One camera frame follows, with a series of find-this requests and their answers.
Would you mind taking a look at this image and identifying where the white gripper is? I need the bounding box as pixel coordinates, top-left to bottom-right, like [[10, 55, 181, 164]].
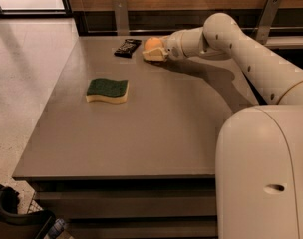
[[143, 30, 186, 62]]

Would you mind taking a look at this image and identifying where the orange fruit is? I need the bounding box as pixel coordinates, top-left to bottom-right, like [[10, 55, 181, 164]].
[[144, 37, 163, 51]]

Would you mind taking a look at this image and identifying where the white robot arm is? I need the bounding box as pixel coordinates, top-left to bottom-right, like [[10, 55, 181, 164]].
[[143, 13, 303, 239]]

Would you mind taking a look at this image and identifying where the black rxbar chocolate wrapper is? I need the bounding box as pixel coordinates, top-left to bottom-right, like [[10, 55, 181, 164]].
[[114, 39, 142, 58]]

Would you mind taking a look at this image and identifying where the green yellow sponge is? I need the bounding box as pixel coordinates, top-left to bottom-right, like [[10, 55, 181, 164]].
[[86, 78, 129, 104]]

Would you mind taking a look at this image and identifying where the grey upper drawer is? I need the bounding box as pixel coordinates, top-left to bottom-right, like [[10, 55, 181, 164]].
[[36, 190, 216, 219]]

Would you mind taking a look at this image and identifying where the grey drawer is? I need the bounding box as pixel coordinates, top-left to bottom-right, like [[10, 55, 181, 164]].
[[68, 218, 218, 239], [36, 190, 216, 219]]

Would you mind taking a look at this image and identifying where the grey lower drawer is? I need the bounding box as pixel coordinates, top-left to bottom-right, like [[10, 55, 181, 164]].
[[68, 218, 218, 239]]

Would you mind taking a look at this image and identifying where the blue bottle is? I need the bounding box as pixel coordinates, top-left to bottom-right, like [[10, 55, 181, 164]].
[[44, 218, 66, 239]]

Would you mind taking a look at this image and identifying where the black curved object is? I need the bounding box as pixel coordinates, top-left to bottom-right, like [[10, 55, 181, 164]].
[[0, 184, 56, 239]]

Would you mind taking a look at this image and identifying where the grey metal bracket left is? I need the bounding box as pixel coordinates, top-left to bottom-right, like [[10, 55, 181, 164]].
[[113, 0, 130, 36]]

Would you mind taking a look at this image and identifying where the grey metal bracket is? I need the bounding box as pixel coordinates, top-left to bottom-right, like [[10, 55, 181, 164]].
[[253, 0, 282, 45], [113, 0, 130, 36]]

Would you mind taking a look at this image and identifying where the grey metal bracket right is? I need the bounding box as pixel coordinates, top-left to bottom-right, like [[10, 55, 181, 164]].
[[253, 0, 282, 45]]

